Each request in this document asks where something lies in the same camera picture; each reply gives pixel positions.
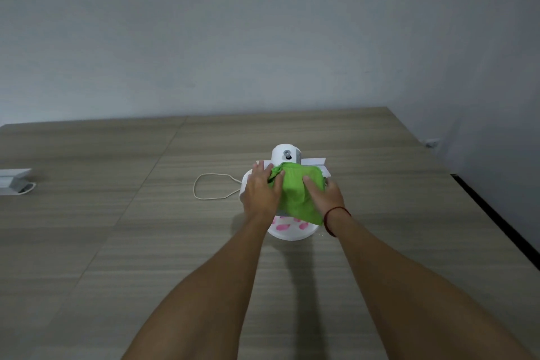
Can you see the person's right hand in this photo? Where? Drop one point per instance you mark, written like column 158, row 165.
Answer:
column 328, row 200

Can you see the person's left hand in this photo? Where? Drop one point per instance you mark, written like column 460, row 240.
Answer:
column 258, row 197

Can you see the person's right thumb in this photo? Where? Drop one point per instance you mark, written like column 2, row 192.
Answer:
column 309, row 185

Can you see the person's left thumb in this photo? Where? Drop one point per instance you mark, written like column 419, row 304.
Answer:
column 279, row 181

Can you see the green cloth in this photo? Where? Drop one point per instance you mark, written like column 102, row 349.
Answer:
column 295, row 199

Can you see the person's left forearm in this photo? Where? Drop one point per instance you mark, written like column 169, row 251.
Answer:
column 211, row 292

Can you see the person's right forearm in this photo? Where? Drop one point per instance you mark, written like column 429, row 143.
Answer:
column 405, row 292

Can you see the white round appliance pink print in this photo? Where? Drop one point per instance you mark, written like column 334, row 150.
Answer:
column 287, row 154

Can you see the small white box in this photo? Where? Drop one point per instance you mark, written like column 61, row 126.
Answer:
column 14, row 180

